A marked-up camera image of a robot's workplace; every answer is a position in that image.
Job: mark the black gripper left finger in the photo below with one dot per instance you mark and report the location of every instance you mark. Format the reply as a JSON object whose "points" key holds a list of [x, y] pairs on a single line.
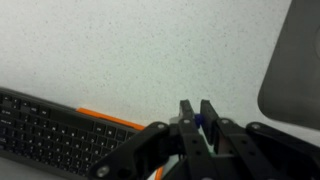
{"points": [[151, 148]]}

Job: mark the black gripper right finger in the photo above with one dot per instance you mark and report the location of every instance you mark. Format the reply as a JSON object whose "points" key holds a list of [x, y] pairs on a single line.
{"points": [[258, 151]]}

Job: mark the blue pen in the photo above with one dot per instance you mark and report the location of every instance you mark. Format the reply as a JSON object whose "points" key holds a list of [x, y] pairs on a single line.
{"points": [[199, 119]]}

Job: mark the orange flat box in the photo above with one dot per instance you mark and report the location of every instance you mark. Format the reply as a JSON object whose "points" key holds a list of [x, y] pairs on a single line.
{"points": [[159, 172]]}

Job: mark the stainless steel sink basin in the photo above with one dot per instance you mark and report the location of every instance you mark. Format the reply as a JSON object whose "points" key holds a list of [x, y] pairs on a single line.
{"points": [[290, 91]]}

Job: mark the black computer keyboard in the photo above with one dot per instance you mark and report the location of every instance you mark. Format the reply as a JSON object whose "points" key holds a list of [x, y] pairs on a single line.
{"points": [[55, 138]]}

